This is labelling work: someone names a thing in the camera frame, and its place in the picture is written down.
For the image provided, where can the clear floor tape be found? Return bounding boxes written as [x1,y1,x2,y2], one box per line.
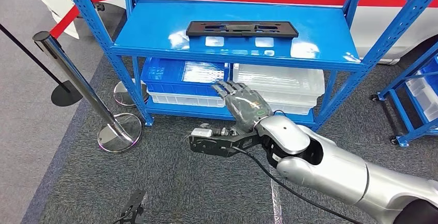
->
[268,167,283,224]

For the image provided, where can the black stanchion with round base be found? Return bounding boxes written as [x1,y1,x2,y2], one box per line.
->
[0,23,84,107]

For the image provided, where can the blue metal shelf rack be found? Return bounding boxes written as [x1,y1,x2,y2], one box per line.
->
[58,0,438,133]

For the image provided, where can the white storage bin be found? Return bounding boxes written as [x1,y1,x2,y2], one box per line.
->
[405,75,438,122]

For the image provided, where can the blue wheeled shelf rack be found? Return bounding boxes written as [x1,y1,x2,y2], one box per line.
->
[371,41,438,148]

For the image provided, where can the blue storage bin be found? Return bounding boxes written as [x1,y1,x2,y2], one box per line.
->
[419,56,438,97]

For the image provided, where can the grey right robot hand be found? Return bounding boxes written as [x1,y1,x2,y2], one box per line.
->
[211,80,274,134]

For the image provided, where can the long black plastic part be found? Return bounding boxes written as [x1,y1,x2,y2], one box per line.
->
[185,21,299,39]

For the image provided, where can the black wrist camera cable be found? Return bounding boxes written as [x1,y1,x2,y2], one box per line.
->
[232,145,364,224]

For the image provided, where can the black bracket at robot's left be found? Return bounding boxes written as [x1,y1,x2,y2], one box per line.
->
[113,189,147,224]

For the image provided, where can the blue plastic crate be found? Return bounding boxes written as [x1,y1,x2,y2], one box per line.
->
[140,57,230,97]

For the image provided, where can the white crate under blue crate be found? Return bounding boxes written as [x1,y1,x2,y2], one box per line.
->
[148,90,227,108]

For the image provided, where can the wrist camera with black bracket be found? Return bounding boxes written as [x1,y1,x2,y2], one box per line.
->
[188,126,271,158]

